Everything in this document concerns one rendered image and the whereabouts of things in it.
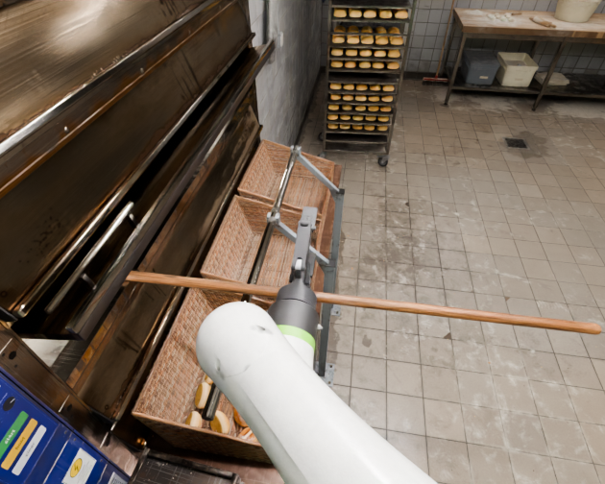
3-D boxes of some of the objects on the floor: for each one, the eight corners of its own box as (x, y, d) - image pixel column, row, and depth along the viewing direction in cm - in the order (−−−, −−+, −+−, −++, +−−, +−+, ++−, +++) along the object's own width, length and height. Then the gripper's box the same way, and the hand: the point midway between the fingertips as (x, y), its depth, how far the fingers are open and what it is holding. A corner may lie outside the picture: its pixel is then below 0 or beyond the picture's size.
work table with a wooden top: (442, 106, 468) (463, 25, 405) (435, 81, 524) (453, 8, 461) (632, 118, 443) (686, 35, 380) (604, 91, 500) (647, 14, 437)
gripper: (269, 263, 59) (292, 184, 74) (277, 345, 76) (294, 268, 91) (316, 268, 58) (329, 187, 73) (313, 350, 75) (325, 271, 91)
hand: (309, 235), depth 81 cm, fingers open, 13 cm apart
